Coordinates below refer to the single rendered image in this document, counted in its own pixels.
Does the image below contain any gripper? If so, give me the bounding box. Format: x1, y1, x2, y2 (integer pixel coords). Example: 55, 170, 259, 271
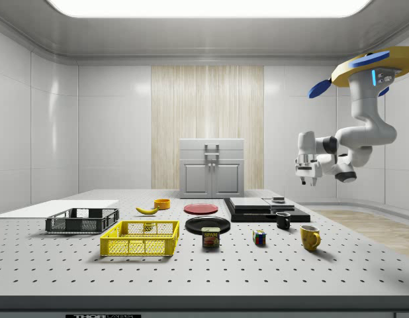
294, 158, 323, 187

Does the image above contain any black mug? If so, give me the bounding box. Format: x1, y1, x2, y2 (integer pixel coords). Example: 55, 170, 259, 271
275, 211, 291, 230

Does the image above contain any yellow mug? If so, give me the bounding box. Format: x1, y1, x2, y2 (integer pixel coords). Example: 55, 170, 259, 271
300, 225, 322, 252

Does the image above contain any black stove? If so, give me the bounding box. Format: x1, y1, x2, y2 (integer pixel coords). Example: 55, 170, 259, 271
223, 196, 312, 223

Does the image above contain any white cabinet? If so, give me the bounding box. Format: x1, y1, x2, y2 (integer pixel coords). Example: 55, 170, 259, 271
179, 138, 245, 199

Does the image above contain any red plate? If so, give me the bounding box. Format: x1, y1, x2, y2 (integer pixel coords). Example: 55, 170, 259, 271
183, 203, 219, 215

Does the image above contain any flat-sided can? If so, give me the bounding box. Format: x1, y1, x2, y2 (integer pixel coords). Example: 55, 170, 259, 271
201, 227, 221, 248

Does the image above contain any black plate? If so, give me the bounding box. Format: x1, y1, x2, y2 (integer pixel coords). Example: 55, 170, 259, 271
185, 216, 232, 235

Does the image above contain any yellow basket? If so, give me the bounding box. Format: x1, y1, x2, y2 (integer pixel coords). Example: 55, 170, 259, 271
99, 220, 180, 257

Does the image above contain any dark grey basket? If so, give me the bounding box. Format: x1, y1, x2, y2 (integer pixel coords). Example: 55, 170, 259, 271
45, 207, 120, 235

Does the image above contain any white board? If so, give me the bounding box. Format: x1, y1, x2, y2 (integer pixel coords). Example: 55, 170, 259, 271
0, 199, 120, 219

